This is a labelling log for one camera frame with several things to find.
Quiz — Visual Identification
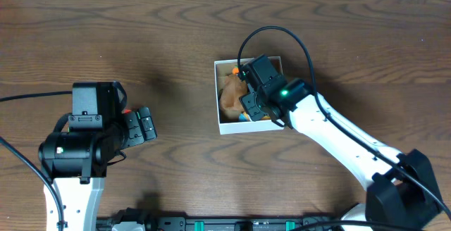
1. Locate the brown plush capybara toy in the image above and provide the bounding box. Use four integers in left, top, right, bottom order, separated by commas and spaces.
218, 66, 248, 120

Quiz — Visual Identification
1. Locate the white cardboard box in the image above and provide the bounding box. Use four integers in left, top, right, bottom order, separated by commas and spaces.
214, 59, 282, 135

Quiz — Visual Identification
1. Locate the yellow grey toy truck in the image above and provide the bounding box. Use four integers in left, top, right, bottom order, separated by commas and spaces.
238, 112, 271, 122

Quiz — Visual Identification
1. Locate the black mounting rail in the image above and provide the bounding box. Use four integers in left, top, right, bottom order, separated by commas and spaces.
96, 208, 335, 231

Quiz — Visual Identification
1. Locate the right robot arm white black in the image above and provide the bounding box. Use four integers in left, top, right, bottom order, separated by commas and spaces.
239, 72, 450, 230

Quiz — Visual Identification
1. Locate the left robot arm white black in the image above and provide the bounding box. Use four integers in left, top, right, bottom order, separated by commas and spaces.
39, 105, 157, 230

